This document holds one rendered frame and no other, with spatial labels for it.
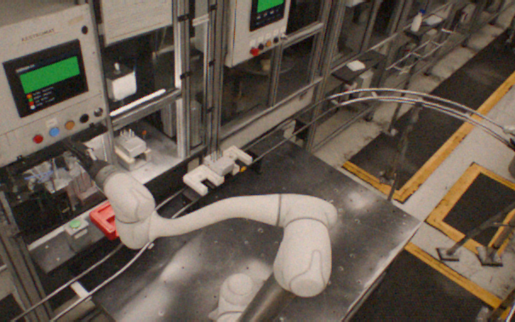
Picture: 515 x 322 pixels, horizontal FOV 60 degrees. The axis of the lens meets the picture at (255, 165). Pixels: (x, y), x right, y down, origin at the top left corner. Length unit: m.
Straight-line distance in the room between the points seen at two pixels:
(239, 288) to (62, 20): 1.12
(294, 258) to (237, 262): 0.97
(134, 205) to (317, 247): 0.55
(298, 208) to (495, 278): 2.38
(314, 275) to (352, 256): 1.11
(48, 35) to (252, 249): 1.32
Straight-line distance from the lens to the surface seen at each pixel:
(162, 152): 2.37
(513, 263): 3.72
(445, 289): 3.29
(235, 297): 1.78
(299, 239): 1.27
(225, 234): 2.29
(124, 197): 1.40
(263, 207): 1.37
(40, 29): 1.56
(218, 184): 2.28
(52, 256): 2.01
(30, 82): 1.59
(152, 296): 2.10
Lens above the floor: 2.47
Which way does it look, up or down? 42 degrees down
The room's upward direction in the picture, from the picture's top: 7 degrees clockwise
